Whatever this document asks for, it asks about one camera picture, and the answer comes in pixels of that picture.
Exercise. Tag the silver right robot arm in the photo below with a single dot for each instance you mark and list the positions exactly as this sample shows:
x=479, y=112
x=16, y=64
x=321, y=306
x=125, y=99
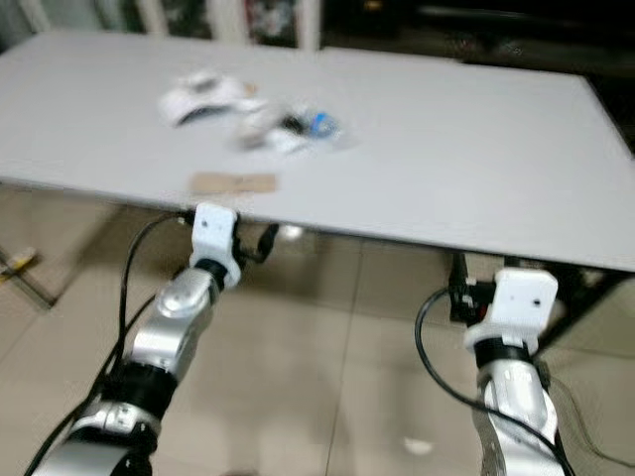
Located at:
x=516, y=397

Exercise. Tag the clear plastic bottle blue label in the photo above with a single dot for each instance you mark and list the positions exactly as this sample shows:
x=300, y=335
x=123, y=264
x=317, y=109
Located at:
x=325, y=125

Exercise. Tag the white framed glass cabinet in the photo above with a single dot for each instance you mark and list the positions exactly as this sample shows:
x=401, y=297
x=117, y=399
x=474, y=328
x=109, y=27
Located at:
x=159, y=15

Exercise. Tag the small yellow floor item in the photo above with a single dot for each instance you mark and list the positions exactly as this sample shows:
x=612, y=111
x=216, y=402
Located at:
x=22, y=262

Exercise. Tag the small black trash piece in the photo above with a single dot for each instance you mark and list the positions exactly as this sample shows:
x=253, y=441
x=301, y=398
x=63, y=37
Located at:
x=294, y=124

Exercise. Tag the crumpled clear plastic wrap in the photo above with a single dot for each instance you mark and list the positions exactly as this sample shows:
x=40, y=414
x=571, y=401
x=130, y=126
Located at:
x=255, y=124

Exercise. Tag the brown cardboard strip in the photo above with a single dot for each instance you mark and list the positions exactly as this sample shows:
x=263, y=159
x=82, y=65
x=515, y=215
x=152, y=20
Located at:
x=233, y=183

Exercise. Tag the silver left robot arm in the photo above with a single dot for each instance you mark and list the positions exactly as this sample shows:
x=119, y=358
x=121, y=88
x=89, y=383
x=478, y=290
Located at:
x=179, y=317

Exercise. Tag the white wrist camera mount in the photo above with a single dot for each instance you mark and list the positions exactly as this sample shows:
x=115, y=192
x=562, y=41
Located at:
x=214, y=230
x=521, y=297

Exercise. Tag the black metal table leg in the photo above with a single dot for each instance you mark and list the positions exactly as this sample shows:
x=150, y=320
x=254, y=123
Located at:
x=590, y=302

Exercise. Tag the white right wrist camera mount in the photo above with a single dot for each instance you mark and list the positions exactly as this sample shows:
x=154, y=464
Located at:
x=521, y=297

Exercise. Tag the dark desk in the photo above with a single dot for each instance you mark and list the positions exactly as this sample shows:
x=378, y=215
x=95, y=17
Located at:
x=476, y=25

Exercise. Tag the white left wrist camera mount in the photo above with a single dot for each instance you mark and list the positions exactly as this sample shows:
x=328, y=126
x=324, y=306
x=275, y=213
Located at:
x=214, y=230

